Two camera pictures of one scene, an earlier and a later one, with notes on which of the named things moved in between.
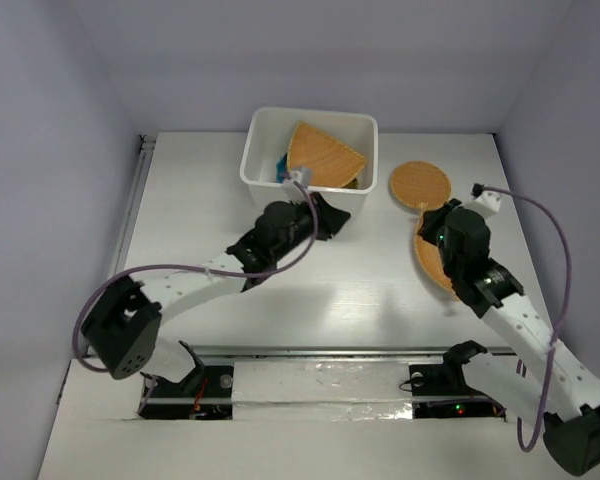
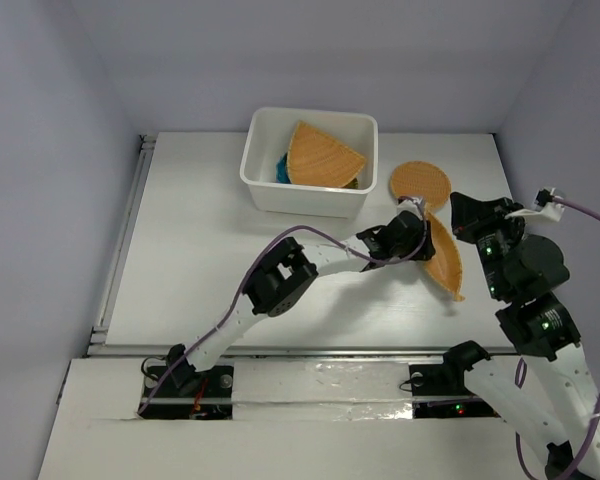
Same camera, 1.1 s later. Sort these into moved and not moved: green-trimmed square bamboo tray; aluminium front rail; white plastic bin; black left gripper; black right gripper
Moved: black right gripper; black left gripper
Not moved: green-trimmed square bamboo tray; white plastic bin; aluminium front rail
